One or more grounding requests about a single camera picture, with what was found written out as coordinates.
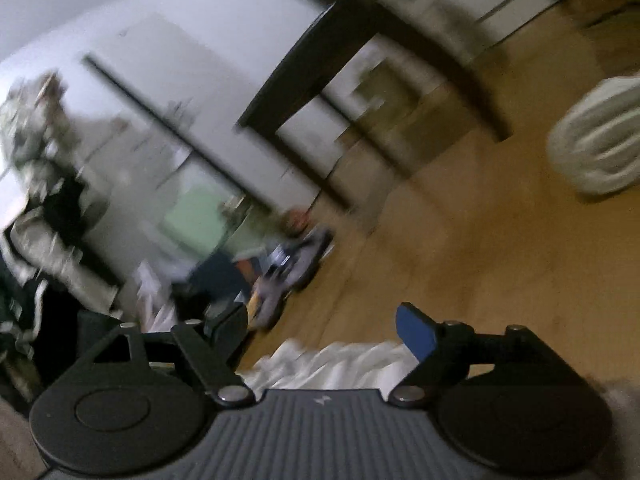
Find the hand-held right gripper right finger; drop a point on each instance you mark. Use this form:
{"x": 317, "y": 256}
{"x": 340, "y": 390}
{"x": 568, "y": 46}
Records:
{"x": 415, "y": 330}

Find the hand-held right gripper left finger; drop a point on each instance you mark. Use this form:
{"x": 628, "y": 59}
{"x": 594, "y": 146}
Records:
{"x": 230, "y": 320}

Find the white ribbed slide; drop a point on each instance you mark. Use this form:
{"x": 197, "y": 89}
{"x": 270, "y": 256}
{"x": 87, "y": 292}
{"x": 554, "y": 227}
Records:
{"x": 325, "y": 365}

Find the white clog purple charm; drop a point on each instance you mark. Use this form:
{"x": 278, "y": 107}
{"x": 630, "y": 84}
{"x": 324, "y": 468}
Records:
{"x": 595, "y": 150}

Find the yellow cloth strip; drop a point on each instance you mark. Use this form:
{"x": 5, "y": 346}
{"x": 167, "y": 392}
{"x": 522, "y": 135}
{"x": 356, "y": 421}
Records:
{"x": 255, "y": 302}

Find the dark blue box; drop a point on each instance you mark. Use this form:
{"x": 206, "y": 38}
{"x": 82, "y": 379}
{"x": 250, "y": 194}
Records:
{"x": 215, "y": 280}

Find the grey black-soled sandal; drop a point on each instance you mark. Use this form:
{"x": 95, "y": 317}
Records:
{"x": 272, "y": 305}
{"x": 310, "y": 250}

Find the white plastic bag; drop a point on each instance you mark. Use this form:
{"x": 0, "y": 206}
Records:
{"x": 155, "y": 300}

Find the shiny green gift bag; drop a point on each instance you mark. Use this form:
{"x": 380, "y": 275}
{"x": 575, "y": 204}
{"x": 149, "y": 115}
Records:
{"x": 250, "y": 232}

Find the pale green board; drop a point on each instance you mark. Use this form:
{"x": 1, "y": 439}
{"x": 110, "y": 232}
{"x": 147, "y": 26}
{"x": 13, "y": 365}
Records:
{"x": 195, "y": 220}

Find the orange red packet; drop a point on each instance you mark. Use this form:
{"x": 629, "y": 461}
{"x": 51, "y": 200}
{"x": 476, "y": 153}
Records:
{"x": 300, "y": 220}

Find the black hanging garment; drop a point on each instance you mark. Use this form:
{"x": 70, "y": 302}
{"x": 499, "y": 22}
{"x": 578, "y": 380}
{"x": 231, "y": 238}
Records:
{"x": 65, "y": 210}

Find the dark striped garment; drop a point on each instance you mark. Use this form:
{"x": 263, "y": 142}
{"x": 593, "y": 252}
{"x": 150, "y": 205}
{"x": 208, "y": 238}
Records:
{"x": 20, "y": 335}

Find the black pole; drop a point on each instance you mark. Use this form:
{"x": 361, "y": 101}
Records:
{"x": 150, "y": 115}

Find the gold paper bag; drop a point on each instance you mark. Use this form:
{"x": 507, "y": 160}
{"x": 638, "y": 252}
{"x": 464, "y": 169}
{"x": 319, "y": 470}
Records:
{"x": 395, "y": 105}

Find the patterned hanging cloth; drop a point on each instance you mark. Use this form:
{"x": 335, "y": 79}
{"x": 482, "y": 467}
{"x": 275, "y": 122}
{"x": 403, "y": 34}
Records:
{"x": 25, "y": 120}

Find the dark wooden table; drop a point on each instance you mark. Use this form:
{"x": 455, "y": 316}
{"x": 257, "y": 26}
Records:
{"x": 425, "y": 40}

